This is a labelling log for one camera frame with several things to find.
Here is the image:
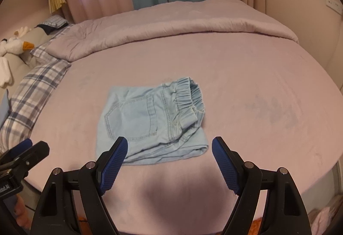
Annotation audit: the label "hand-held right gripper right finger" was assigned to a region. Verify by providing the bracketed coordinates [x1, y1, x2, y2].
[212, 136, 313, 235]

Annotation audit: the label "purple duvet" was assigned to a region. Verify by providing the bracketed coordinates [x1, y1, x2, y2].
[45, 0, 299, 62]

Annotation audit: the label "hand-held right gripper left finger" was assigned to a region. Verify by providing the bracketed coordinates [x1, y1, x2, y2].
[29, 136, 128, 235]

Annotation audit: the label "pink fuzzy cloth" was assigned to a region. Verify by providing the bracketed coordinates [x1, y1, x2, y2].
[308, 205, 337, 235]

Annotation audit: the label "white stuffed goose toy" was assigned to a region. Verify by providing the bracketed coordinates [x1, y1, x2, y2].
[0, 26, 36, 88]

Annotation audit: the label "light blue denim pants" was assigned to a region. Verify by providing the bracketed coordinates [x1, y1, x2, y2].
[95, 77, 209, 166]

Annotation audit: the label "dark navy cloth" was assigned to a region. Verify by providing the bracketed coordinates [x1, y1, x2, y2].
[35, 23, 59, 36]

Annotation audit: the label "white wall socket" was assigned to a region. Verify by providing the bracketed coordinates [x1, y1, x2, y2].
[325, 0, 343, 15]

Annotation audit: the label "blue cushion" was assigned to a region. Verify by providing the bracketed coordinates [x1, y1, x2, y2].
[0, 95, 12, 129]

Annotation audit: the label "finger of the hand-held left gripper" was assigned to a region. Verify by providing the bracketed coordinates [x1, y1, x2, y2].
[0, 139, 34, 165]
[0, 141, 50, 180]

